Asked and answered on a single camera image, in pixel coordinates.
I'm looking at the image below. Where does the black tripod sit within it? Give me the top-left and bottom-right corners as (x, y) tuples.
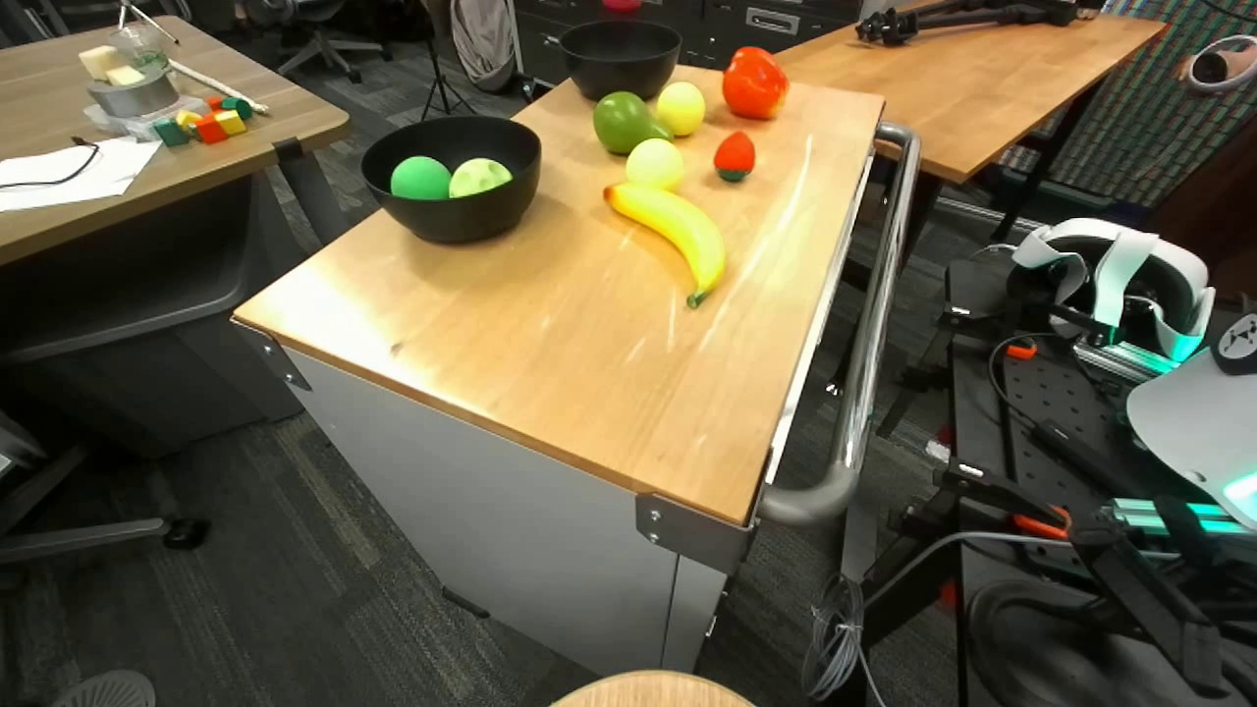
(416, 11), (488, 124)

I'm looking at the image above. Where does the black breadboard table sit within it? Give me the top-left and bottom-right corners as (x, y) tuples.
(948, 249), (1257, 707)

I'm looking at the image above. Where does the long black device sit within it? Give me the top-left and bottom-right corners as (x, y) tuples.
(856, 0), (1097, 52)

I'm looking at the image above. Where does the orange tipped black cable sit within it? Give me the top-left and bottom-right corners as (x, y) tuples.
(983, 328), (1054, 454)

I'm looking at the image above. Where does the pale green toy apple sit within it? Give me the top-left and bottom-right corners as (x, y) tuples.
(445, 151), (517, 202)

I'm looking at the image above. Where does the thin white stick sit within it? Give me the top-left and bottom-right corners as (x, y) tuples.
(165, 54), (276, 117)

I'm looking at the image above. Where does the green toy pear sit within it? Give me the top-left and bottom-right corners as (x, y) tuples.
(590, 86), (674, 160)

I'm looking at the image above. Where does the person in plaid shirt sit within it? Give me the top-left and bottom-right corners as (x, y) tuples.
(1045, 0), (1257, 219)

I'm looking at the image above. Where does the round wooden stool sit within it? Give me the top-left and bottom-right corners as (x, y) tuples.
(546, 667), (761, 707)

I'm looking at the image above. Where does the white ring controller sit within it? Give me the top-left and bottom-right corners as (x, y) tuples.
(1174, 31), (1257, 94)

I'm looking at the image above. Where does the grey round object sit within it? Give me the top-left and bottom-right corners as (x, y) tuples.
(52, 667), (160, 707)

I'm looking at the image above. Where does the grey office chair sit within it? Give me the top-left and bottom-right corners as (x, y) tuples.
(0, 246), (266, 569)

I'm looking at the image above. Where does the grey device with teal light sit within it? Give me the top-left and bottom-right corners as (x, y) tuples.
(1118, 345), (1257, 543)

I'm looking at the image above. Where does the clear plastic container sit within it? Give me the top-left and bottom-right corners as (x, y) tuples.
(78, 20), (183, 117)

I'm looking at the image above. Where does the orange handled tool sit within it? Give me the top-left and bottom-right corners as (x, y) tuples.
(1007, 505), (1080, 545)

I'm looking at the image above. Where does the grey cable bundle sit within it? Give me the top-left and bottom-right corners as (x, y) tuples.
(801, 573), (877, 707)

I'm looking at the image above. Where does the white label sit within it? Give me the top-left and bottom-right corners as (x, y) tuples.
(744, 2), (804, 39)

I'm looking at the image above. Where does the grey white cloth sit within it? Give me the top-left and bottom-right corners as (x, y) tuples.
(446, 0), (528, 94)

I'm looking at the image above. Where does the white cart cabinet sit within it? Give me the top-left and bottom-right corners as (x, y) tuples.
(279, 342), (740, 678)

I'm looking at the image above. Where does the yellow round toy fruit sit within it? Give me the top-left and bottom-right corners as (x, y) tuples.
(653, 77), (711, 142)

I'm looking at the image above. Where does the black cabinet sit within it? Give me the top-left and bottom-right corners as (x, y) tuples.
(513, 0), (869, 71)

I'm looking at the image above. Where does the red toy strawberry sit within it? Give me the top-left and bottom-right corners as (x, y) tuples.
(711, 124), (761, 187)

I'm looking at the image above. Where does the metal corner bracket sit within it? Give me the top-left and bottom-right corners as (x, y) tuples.
(632, 486), (755, 578)

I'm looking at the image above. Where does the black plastic bowl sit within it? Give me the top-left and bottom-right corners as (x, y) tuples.
(556, 16), (689, 107)
(360, 113), (546, 246)

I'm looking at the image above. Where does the metal cart handle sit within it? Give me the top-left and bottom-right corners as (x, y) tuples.
(758, 121), (923, 530)

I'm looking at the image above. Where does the orange red bell pepper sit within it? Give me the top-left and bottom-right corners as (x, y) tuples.
(720, 44), (793, 124)

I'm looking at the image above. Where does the wooden side desk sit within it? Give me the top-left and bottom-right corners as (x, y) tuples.
(0, 11), (353, 463)

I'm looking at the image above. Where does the white paper sheet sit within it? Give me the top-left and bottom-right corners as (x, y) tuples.
(0, 132), (165, 217)

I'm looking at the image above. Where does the large wooden desk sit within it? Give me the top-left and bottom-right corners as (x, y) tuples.
(770, 9), (1170, 187)

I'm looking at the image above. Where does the white VR headset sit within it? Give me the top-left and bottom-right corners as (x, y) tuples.
(1011, 211), (1218, 383)

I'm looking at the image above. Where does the thin black cable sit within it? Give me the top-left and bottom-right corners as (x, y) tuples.
(0, 136), (106, 191)

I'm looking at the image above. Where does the yellow toy banana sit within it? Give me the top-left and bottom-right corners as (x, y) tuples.
(602, 177), (732, 310)

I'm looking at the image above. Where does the yellow-green ball with dent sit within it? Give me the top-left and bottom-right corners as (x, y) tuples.
(626, 136), (691, 194)

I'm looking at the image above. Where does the black mesh office chair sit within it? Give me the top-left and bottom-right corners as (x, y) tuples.
(238, 0), (390, 86)

